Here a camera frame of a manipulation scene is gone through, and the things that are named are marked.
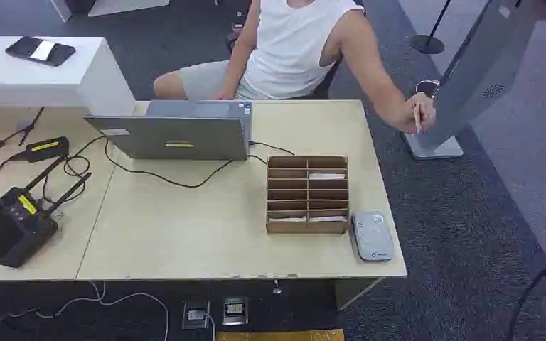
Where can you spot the person's left hand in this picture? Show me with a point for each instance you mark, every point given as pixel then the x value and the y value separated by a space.
pixel 407 115

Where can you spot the round dark stanchion base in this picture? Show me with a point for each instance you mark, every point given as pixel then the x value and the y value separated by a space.
pixel 427 88

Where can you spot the grey standing kiosk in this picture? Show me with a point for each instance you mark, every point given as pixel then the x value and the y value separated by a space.
pixel 471 75

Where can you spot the white card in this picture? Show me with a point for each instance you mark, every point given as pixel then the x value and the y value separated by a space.
pixel 327 176
pixel 287 219
pixel 328 219

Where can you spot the grey card reader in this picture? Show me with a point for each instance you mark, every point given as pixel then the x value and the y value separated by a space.
pixel 373 236

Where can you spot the person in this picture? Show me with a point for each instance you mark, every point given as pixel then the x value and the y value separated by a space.
pixel 292 47

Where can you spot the wooden card box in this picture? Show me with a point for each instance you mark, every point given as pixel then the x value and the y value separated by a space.
pixel 307 228

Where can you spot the pale desk leg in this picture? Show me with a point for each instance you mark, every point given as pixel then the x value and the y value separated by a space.
pixel 353 292

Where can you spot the grey laptop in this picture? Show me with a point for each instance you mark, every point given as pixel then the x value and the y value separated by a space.
pixel 183 139

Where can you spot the yellow sheet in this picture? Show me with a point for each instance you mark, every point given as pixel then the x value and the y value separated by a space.
pixel 280 335

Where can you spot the floor socket box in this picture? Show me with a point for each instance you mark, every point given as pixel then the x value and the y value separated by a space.
pixel 196 315
pixel 235 310

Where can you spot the white cabinet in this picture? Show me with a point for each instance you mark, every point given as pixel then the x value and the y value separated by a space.
pixel 108 5

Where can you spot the black power adapter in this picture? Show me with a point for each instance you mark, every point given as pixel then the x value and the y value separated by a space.
pixel 47 148

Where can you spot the black flat pouch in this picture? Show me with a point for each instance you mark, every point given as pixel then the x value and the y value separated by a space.
pixel 40 51

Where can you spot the white side table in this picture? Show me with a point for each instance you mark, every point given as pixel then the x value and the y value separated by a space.
pixel 28 80

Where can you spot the black router with antennas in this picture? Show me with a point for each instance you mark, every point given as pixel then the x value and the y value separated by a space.
pixel 11 228

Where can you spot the black stanchion post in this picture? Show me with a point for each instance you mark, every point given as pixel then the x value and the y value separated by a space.
pixel 427 43

